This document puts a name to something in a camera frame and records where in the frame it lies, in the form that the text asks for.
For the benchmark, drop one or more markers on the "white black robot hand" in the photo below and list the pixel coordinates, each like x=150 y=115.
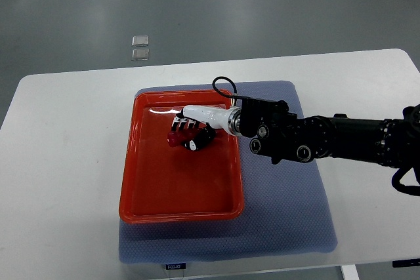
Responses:
x=211 y=119

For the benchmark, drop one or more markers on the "red pepper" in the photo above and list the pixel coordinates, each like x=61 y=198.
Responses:
x=180 y=137

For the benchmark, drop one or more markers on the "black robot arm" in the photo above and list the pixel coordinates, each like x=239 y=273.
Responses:
x=277 y=133

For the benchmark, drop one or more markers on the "red plastic tray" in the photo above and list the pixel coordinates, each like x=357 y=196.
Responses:
x=172 y=184

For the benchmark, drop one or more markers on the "upper metal floor plate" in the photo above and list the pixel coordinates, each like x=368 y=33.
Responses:
x=140 y=41

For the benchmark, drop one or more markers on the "black label tag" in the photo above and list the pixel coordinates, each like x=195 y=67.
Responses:
x=176 y=266

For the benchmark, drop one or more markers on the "white table leg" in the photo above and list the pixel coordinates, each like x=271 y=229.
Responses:
x=349 y=272

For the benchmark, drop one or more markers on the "dark blue label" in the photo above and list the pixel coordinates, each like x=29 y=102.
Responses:
x=406 y=263

